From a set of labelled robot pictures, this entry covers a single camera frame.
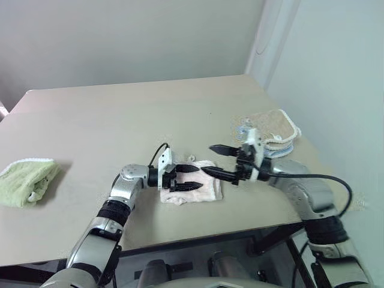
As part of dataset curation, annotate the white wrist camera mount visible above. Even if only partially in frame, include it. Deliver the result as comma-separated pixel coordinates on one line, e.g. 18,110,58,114
242,128,265,183
157,149,175,190

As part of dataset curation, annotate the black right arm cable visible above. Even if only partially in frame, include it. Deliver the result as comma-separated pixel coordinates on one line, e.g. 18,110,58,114
260,172,353,288

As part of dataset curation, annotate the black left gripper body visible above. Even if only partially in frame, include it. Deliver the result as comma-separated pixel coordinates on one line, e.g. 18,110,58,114
161,167,181,193

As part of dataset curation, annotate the dark rounded shape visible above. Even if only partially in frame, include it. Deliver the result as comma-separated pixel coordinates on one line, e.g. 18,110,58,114
207,251,244,278
135,259,194,288

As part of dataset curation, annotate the black table frame brace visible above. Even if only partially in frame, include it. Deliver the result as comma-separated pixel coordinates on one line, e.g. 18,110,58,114
247,223,304,256

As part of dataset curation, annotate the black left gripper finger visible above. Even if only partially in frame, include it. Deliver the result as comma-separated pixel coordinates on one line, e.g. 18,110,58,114
175,164,200,175
175,181,203,193

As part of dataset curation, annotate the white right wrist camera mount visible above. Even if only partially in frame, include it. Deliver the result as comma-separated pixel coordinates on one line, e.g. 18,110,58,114
242,128,265,183

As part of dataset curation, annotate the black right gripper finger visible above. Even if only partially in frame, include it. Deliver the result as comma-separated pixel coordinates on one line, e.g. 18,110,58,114
201,166,238,183
208,144,241,157

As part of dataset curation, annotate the black table frame bar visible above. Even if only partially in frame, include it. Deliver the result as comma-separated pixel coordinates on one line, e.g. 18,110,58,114
118,223,305,262

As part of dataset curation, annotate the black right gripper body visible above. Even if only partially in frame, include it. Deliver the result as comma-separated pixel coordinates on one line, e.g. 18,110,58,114
231,146,256,187

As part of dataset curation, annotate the pink towel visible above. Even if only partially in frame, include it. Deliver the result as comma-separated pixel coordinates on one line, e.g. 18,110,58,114
159,154,224,206

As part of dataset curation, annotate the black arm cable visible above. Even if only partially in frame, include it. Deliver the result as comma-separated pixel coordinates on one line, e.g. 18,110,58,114
260,172,353,288
148,142,170,167

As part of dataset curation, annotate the green towel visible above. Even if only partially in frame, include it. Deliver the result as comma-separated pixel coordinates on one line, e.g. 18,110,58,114
0,157,62,209

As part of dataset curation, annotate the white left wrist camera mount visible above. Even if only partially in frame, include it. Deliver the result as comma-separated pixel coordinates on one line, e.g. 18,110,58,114
157,149,175,190

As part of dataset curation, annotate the beige towel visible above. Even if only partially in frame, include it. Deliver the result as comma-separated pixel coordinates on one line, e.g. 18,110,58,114
230,109,302,151

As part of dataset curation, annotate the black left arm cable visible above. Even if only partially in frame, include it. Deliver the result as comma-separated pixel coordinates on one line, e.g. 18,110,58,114
148,142,170,167

